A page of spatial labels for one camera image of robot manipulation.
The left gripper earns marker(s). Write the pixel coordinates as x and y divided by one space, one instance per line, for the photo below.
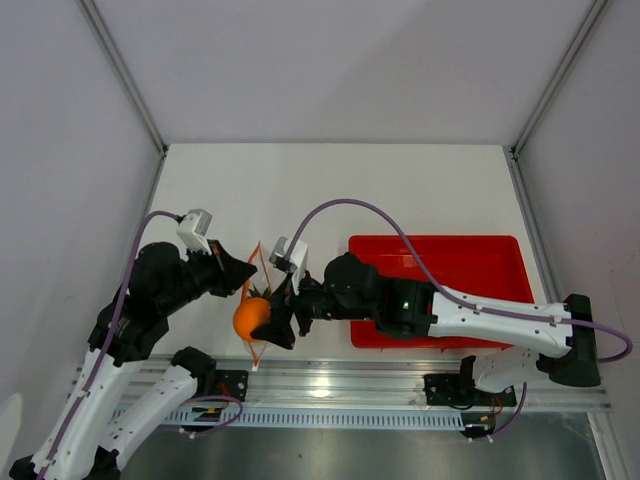
229 270

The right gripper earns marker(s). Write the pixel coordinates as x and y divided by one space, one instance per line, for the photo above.
279 331

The toy pineapple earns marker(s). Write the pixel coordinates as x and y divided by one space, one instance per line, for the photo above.
259 291

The toy orange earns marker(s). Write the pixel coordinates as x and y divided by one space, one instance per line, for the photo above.
251 313

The clear zip top bag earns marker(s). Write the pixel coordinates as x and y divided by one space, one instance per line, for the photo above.
266 273

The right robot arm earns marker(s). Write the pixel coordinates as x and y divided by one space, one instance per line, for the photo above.
554 340

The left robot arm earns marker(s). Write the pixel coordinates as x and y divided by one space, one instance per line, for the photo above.
88 441

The red plastic tray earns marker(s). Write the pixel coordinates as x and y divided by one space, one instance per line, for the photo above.
484 265

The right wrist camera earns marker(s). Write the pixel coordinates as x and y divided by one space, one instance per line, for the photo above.
290 257

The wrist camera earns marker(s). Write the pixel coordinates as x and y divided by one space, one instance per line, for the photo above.
192 230
290 257

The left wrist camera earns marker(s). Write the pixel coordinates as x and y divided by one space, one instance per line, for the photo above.
192 230

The aluminium mounting rail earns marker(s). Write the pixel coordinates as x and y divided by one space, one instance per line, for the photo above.
395 385

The white slotted cable duct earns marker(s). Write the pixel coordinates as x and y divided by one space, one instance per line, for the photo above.
315 418

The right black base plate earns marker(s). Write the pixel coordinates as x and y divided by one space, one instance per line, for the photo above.
444 389

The left aluminium corner post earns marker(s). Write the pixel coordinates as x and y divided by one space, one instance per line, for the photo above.
121 72

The aluminium corner post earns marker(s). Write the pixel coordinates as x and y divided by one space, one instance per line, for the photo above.
121 72
577 45

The right aluminium corner post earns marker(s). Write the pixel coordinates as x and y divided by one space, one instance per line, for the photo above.
577 45

